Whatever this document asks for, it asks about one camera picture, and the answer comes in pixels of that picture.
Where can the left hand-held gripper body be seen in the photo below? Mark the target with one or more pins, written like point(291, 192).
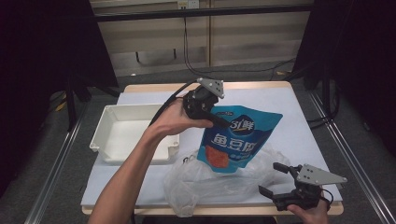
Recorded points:
point(199, 104)

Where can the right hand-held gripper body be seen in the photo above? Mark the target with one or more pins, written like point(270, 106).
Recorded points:
point(306, 194)

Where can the blue snack packet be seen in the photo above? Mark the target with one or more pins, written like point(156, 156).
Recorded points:
point(236, 140)

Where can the clear plastic bag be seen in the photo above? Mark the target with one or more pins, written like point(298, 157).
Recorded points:
point(202, 186)

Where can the person's right hand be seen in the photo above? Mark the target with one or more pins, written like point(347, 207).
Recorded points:
point(311, 214)

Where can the person's left hand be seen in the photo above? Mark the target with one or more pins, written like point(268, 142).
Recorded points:
point(172, 119)

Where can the white table mat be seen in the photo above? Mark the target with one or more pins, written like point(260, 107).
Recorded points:
point(299, 130)

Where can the white plastic tray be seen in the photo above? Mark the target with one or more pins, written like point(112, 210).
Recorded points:
point(124, 137)

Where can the black metal stand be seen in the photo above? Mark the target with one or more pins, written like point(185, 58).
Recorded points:
point(71, 105)
point(326, 93)

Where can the black horizontal bar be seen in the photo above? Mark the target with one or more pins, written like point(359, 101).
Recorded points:
point(202, 12)

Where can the black curtain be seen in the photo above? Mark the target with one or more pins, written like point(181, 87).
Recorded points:
point(46, 46)
point(358, 46)

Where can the aluminium floor rail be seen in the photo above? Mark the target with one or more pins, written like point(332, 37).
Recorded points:
point(348, 149)
point(53, 174)

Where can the white wall outlet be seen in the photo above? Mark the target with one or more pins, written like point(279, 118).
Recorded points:
point(188, 3)

